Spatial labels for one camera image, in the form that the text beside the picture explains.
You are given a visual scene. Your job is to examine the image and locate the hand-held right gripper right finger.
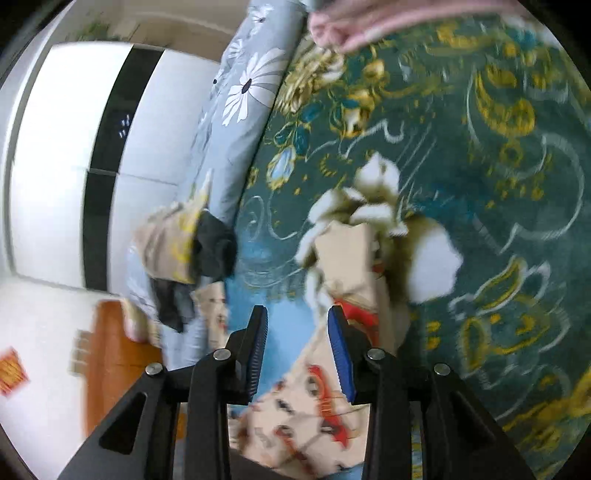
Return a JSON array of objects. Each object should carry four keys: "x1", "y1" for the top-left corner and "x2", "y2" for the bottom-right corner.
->
[{"x1": 327, "y1": 305, "x2": 537, "y2": 480}]

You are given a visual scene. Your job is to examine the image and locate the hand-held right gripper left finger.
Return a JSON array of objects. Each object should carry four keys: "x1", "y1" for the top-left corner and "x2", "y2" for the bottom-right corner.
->
[{"x1": 58, "y1": 305, "x2": 269, "y2": 480}]

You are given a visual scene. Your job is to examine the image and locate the beige red-print garment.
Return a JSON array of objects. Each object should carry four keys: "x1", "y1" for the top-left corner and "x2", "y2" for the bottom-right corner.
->
[{"x1": 228, "y1": 220, "x2": 416, "y2": 478}]

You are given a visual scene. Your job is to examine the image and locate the pile of beige dark clothes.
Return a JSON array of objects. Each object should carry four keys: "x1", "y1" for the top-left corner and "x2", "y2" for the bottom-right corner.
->
[{"x1": 156, "y1": 216, "x2": 239, "y2": 334}]

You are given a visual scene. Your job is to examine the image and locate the brown wooden door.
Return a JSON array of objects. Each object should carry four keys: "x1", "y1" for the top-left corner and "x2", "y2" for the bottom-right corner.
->
[{"x1": 87, "y1": 299, "x2": 186, "y2": 462}]

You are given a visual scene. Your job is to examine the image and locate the beige yellow-print cloth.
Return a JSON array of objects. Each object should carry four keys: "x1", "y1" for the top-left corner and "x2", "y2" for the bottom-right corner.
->
[{"x1": 130, "y1": 198, "x2": 209, "y2": 286}]

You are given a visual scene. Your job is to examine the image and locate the grey daisy-print quilt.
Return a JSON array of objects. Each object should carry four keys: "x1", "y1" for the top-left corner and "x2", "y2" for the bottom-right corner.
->
[{"x1": 124, "y1": 0, "x2": 309, "y2": 370}]

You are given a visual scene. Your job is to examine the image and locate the green floral blanket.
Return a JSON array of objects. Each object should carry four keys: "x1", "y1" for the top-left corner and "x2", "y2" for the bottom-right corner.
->
[{"x1": 231, "y1": 14, "x2": 588, "y2": 480}]

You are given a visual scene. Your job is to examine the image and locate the white wardrobe with black stripe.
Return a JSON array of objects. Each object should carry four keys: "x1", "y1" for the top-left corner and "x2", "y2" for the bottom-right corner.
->
[{"x1": 8, "y1": 41, "x2": 223, "y2": 296}]

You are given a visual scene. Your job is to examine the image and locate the wall switch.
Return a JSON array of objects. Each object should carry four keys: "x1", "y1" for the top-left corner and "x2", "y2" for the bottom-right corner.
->
[{"x1": 69, "y1": 329, "x2": 94, "y2": 376}]

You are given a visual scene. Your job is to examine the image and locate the red wall sticker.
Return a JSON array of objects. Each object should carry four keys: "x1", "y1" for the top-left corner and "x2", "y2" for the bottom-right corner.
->
[{"x1": 0, "y1": 347, "x2": 31, "y2": 397}]

